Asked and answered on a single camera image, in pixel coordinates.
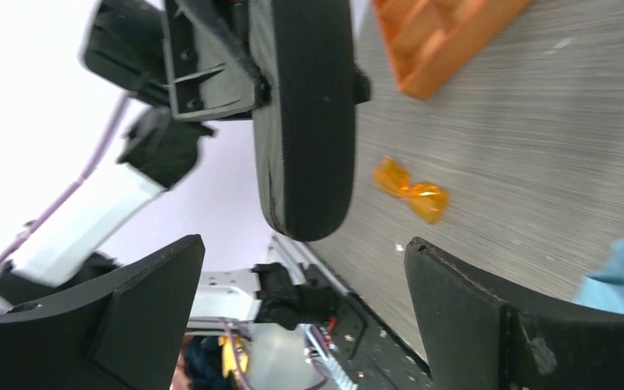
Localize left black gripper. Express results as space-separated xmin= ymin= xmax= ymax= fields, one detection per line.
xmin=81 ymin=0 xmax=268 ymax=122

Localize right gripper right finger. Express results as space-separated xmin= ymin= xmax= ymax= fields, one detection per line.
xmin=404 ymin=237 xmax=624 ymax=389

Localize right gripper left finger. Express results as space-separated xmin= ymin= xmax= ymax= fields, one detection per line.
xmin=0 ymin=235 xmax=205 ymax=389

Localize black glasses case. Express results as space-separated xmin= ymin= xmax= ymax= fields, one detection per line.
xmin=249 ymin=1 xmax=356 ymax=241

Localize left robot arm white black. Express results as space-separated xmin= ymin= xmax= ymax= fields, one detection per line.
xmin=0 ymin=1 xmax=366 ymax=304

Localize orange sunglasses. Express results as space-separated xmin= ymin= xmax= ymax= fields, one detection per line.
xmin=372 ymin=157 xmax=449 ymax=224

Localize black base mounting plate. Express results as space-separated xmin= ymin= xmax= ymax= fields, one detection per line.
xmin=304 ymin=265 xmax=436 ymax=390

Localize orange compartment tray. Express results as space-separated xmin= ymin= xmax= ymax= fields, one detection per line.
xmin=371 ymin=0 xmax=530 ymax=101

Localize white slotted cable duct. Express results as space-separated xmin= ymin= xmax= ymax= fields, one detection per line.
xmin=303 ymin=324 xmax=358 ymax=390

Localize aluminium frame rail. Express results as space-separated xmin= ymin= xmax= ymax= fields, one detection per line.
xmin=269 ymin=233 xmax=351 ymax=295

